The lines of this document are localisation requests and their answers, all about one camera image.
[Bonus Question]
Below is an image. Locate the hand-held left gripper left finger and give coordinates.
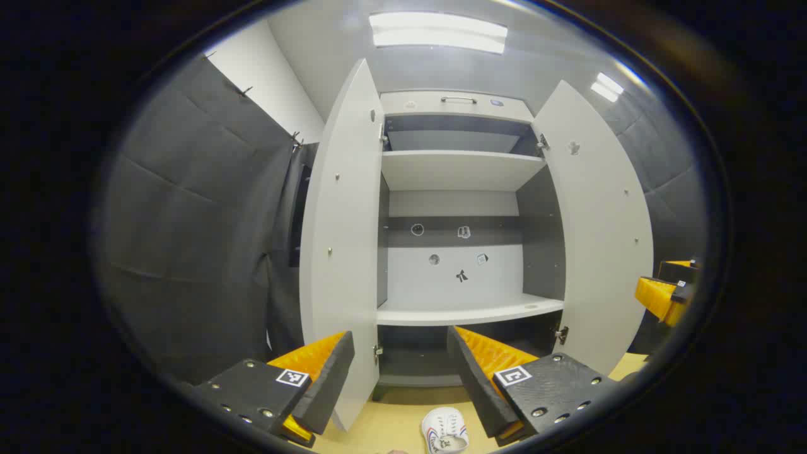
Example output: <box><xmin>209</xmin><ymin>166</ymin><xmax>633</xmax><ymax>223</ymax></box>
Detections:
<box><xmin>189</xmin><ymin>330</ymin><xmax>356</xmax><ymax>448</ymax></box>

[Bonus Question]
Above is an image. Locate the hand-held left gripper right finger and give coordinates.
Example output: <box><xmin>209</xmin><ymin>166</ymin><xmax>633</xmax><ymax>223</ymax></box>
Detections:
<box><xmin>446</xmin><ymin>325</ymin><xmax>622</xmax><ymax>447</ymax></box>

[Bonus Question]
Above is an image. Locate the white striped canvas shoe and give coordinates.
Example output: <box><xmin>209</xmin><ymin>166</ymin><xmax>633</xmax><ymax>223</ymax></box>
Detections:
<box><xmin>421</xmin><ymin>407</ymin><xmax>470</xmax><ymax>454</ymax></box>

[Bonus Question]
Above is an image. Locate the white cabinet door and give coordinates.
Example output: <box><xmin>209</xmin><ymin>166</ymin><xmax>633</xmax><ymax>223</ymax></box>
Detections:
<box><xmin>299</xmin><ymin>59</ymin><xmax>386</xmax><ymax>432</ymax></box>
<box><xmin>531</xmin><ymin>80</ymin><xmax>654</xmax><ymax>377</ymax></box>

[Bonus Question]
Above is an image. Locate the white and grey shoe cabinet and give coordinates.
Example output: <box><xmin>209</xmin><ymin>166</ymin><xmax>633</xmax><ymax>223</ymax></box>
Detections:
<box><xmin>372</xmin><ymin>90</ymin><xmax>568</xmax><ymax>404</ymax></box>

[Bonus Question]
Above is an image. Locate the white cabinet drawer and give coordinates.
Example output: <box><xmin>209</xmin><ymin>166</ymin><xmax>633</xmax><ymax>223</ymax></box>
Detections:
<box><xmin>380</xmin><ymin>90</ymin><xmax>535</xmax><ymax>124</ymax></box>

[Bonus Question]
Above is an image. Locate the large ceiling light panel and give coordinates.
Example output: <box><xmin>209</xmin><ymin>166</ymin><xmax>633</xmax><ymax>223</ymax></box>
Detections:
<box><xmin>369</xmin><ymin>11</ymin><xmax>508</xmax><ymax>54</ymax></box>

